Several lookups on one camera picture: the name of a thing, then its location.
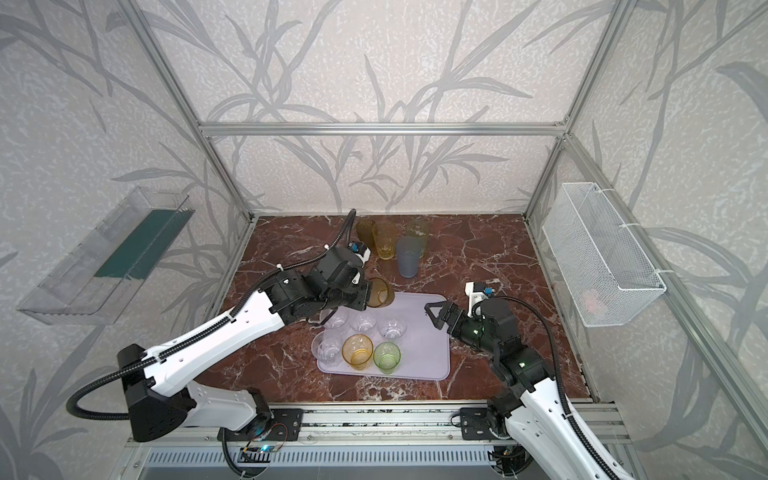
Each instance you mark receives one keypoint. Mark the clear faceted glass front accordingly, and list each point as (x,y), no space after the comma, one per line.
(326,348)

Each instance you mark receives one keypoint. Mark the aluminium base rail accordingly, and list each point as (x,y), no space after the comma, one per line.
(407,423)

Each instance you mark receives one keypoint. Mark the green short glass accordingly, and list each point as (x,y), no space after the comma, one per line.
(387,356)

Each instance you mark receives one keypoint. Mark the clear acrylic wall shelf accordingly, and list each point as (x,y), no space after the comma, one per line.
(70,294)

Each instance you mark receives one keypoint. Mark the tall blue frosted glass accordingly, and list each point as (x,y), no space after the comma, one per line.
(408,255)

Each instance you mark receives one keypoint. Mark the clear faceted glass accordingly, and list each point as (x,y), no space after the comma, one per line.
(362,322)
(326,348)

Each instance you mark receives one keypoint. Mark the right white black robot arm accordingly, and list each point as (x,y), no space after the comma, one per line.
(535,410)

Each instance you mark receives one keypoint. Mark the amber dotted glass front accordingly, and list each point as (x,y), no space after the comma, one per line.
(381,293)

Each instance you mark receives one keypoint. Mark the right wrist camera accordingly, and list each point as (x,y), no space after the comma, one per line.
(476,292)

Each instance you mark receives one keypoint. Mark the tall yellow glass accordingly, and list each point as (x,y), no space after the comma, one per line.
(385,234)

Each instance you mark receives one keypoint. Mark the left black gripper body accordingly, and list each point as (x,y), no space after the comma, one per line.
(357,294)

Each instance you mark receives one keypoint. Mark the horizontal aluminium frame bar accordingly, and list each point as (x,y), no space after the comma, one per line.
(217,129)

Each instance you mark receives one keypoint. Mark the white wire mesh basket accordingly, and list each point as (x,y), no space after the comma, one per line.
(595,248)

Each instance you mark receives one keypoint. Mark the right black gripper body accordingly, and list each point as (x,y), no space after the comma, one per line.
(453,319)

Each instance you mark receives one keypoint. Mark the green sheet in shelf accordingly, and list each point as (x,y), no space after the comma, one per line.
(139,253)

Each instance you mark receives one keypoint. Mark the lilac plastic tray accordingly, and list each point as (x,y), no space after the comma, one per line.
(425,349)

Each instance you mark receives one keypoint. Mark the tall green glass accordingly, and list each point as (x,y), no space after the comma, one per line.
(420,230)

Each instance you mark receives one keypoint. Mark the pink object in basket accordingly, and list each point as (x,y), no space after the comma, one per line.
(594,303)

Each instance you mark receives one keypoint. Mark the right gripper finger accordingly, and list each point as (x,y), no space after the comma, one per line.
(435,308)
(441,322)

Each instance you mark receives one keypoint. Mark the amber dotted glass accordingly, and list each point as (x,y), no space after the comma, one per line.
(364,230)
(381,293)

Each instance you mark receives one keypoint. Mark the amber dotted glass rear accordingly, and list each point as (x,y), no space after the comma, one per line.
(364,230)

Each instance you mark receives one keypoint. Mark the yellow short glass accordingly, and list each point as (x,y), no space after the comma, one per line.
(357,351)

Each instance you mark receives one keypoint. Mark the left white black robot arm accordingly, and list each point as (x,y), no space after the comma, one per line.
(156,390)

